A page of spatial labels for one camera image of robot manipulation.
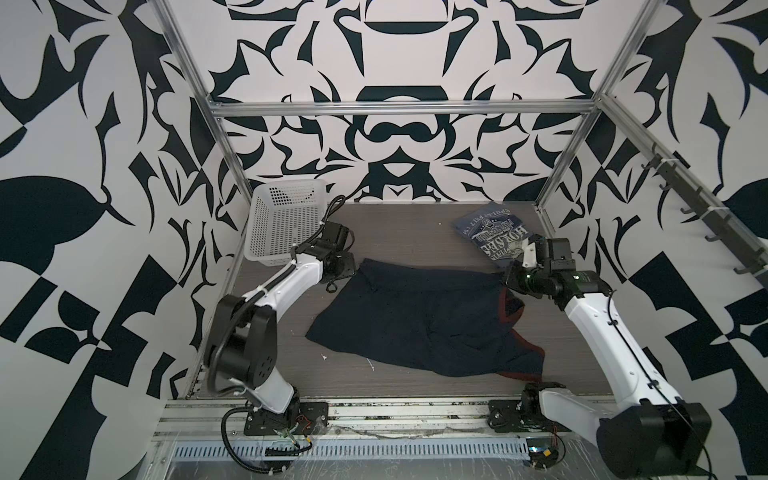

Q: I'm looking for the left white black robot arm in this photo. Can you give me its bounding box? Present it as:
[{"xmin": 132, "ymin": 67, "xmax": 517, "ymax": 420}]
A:
[{"xmin": 203, "ymin": 222, "xmax": 355, "ymax": 414}]

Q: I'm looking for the grey wall hook rack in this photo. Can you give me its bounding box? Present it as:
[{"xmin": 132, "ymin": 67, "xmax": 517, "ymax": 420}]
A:
[{"xmin": 640, "ymin": 143, "xmax": 767, "ymax": 289}]

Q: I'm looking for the white slotted cable duct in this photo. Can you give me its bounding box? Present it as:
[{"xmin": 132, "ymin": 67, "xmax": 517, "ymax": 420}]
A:
[{"xmin": 172, "ymin": 437, "xmax": 530, "ymax": 462}]

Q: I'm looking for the aluminium front rail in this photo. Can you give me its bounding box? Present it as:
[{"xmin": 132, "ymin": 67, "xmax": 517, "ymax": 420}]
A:
[{"xmin": 152, "ymin": 395, "xmax": 601, "ymax": 439}]

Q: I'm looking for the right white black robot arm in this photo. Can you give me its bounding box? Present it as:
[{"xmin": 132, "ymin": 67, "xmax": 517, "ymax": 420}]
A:
[{"xmin": 504, "ymin": 236, "xmax": 712, "ymax": 479}]

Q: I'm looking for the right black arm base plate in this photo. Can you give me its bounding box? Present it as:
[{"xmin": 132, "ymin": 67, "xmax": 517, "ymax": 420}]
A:
[{"xmin": 486, "ymin": 400, "xmax": 541, "ymax": 433}]

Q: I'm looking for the green circuit board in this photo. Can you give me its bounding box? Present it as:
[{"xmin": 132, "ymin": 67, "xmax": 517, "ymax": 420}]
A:
[{"xmin": 526, "ymin": 436, "xmax": 567, "ymax": 471}]

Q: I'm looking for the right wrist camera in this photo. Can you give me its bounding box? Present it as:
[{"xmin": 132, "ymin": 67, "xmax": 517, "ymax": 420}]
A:
[{"xmin": 522, "ymin": 242, "xmax": 539, "ymax": 269}]

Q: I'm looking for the blue-grey tank top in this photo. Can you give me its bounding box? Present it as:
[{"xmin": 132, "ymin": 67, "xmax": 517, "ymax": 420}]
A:
[{"xmin": 453, "ymin": 203, "xmax": 535, "ymax": 268}]

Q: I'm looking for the aluminium frame back crossbar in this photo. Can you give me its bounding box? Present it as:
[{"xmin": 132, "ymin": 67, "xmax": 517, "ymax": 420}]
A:
[{"xmin": 208, "ymin": 99, "xmax": 595, "ymax": 118}]

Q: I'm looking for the white plastic laundry basket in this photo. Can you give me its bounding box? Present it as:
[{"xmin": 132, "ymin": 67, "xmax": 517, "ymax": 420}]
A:
[{"xmin": 244, "ymin": 179, "xmax": 328, "ymax": 267}]

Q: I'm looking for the dark navy tank top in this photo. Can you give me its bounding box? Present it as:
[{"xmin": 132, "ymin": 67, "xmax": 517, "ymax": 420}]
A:
[{"xmin": 306, "ymin": 259, "xmax": 545, "ymax": 381}]

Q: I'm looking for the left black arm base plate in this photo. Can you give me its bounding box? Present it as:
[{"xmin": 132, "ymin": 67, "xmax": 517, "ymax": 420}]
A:
[{"xmin": 244, "ymin": 400, "xmax": 329, "ymax": 436}]

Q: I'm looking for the black corrugated cable hose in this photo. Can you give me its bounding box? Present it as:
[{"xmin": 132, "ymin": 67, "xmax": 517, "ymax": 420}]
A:
[{"xmin": 203, "ymin": 194, "xmax": 348, "ymax": 476}]

